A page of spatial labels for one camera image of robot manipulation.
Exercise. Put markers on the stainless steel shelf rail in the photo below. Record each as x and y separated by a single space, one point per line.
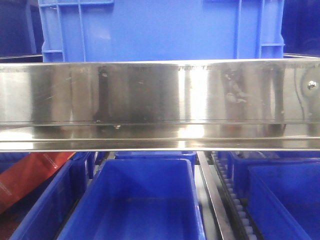
235 104

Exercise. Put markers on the steel divider bar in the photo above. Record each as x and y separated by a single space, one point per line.
223 228

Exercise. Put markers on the blue bin shelf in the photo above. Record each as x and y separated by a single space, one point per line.
138 199
41 213
284 201

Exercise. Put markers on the red plastic bag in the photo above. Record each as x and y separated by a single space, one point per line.
27 174

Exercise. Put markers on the blue bin behind centre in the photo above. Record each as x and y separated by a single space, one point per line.
189 155

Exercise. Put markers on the large blue crate upper shelf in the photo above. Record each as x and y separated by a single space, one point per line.
159 30

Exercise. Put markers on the blue bin right lower shelf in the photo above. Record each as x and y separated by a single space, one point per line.
284 201

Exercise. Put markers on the blue bin left lower shelf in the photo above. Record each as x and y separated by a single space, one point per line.
41 213

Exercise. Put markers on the blue bin centre lower shelf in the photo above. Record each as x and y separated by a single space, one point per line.
138 199

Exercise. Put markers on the white roller conveyor track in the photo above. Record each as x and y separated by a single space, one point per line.
242 226

